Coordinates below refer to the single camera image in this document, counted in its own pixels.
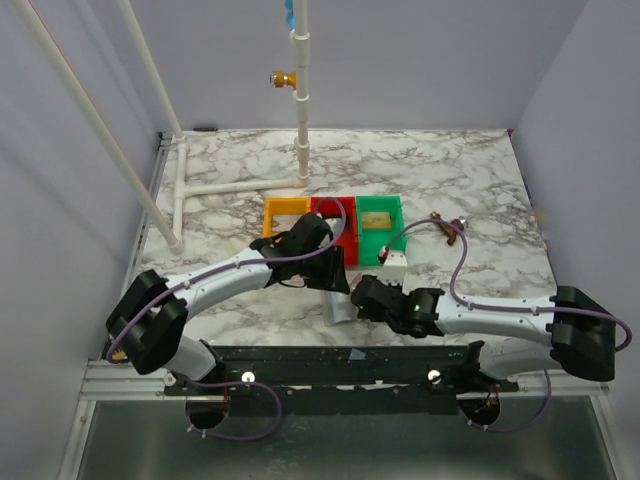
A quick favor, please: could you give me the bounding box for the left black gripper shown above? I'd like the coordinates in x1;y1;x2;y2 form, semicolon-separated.
298;244;350;295

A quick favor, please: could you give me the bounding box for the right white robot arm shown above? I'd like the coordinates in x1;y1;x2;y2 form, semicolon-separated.
350;275;616;392

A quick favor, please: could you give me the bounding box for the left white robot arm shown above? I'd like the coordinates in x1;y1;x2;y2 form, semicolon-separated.
106;213;350;395

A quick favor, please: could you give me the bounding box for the gold card in green bin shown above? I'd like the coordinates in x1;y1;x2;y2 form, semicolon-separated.
361;211;393;230

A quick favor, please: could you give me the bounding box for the red plastic bin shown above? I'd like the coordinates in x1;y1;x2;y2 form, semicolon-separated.
310;196;359;267

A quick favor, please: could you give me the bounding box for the green plastic bin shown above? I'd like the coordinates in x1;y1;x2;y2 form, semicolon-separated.
356;195;405;267

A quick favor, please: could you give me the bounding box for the yellow plastic bin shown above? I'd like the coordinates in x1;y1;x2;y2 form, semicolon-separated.
263;197;311;237

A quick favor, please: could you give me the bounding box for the brown brass faucet valve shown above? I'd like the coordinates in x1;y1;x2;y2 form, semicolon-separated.
430;211;467;246

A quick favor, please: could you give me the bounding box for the orange nozzle on pipe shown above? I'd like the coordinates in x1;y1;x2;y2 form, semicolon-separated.
269;71;297;90

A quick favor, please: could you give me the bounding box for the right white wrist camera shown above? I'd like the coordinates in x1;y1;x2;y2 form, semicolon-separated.
377;250;408;287

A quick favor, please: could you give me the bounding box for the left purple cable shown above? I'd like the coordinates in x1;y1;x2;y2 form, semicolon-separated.
104;198;349;441

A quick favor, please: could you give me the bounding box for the purple cable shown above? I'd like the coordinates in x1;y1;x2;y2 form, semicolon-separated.
104;198;349;441
380;218;632;434

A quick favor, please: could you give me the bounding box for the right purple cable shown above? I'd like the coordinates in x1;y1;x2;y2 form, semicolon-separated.
380;218;632;434

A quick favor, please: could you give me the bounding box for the black mounting rail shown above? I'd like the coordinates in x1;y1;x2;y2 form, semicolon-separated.
164;343;545;416

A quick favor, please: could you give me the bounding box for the aluminium extrusion frame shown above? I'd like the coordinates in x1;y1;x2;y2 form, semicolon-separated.
80;360;166;401

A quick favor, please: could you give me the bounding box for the white PVC pipe frame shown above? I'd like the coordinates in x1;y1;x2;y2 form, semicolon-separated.
10;1;311;254

